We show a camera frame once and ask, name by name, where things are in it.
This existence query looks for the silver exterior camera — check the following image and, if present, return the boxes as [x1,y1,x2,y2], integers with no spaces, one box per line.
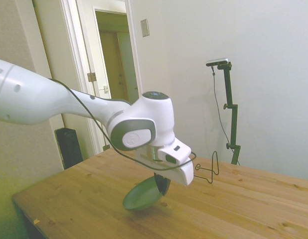
[205,57,230,68]

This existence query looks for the black tower heater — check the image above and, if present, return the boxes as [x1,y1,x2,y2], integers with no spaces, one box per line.
[55,127,84,171]

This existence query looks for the black wire plate stand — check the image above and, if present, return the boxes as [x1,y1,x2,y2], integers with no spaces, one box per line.
[194,151,220,185]

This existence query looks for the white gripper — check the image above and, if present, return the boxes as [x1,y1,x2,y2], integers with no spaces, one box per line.
[134,149,195,197]

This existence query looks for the white wall switch plate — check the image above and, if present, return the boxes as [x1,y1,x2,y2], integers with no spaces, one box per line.
[140,18,150,38]

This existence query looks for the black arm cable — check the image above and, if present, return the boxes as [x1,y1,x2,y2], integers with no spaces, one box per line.
[48,78,197,172]

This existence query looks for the beige partition panel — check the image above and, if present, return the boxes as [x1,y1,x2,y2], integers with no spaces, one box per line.
[0,0,66,200]

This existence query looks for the dark green round plate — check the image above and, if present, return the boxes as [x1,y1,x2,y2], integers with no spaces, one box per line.
[122,175,171,213]

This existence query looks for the white door frame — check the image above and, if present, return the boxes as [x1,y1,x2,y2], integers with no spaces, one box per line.
[60,0,144,156]

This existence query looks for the dark green camera stand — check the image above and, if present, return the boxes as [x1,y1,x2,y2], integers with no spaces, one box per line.
[217,62,242,166]

